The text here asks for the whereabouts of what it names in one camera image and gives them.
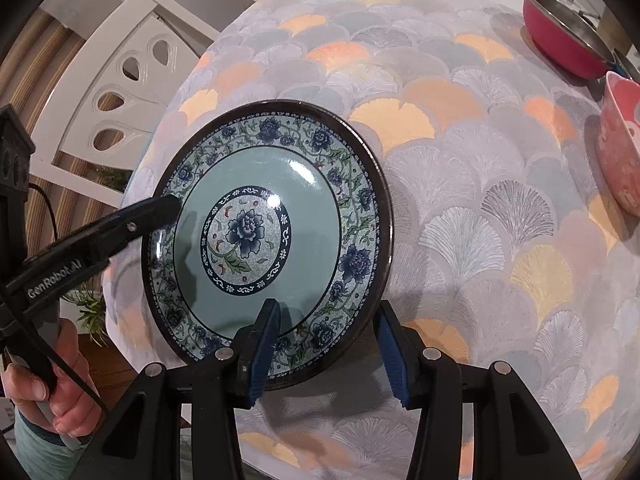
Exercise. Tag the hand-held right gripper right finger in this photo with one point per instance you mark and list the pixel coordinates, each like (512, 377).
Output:
(392, 355)

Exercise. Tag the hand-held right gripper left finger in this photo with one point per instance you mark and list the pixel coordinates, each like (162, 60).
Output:
(265, 345)

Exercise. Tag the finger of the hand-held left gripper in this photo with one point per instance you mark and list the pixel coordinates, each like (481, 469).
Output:
(145, 217)

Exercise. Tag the blue floral ceramic plate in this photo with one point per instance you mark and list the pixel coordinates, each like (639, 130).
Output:
(300, 240)

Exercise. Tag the pink cartoon bowl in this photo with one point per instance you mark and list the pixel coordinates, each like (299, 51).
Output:
(620, 150)

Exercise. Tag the red steel-lined bowl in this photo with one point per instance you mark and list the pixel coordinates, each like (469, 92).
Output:
(560, 35)

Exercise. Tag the person's left forearm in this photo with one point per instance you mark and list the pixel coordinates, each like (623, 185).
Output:
(35, 455)

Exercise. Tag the person's left hand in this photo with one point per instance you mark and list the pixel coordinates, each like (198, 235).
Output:
(70, 405)

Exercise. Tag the green leafy potted plant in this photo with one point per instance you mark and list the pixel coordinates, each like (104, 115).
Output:
(90, 305)

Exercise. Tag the white dining chair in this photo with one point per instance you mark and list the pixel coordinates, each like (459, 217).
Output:
(135, 70)

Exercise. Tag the fan-patterned tablecloth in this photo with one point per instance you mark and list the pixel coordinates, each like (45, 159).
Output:
(475, 210)

